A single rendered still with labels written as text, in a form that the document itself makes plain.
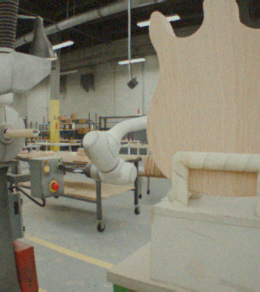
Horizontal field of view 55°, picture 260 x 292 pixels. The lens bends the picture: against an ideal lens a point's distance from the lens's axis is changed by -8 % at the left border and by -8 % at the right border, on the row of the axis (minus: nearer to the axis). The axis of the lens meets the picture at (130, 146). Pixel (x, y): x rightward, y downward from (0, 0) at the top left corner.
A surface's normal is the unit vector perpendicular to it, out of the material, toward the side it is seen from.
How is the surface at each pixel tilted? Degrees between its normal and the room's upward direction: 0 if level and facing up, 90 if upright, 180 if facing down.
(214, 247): 90
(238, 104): 90
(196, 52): 90
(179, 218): 90
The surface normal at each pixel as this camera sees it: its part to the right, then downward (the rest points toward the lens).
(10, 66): -0.52, 0.05
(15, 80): 0.85, 0.02
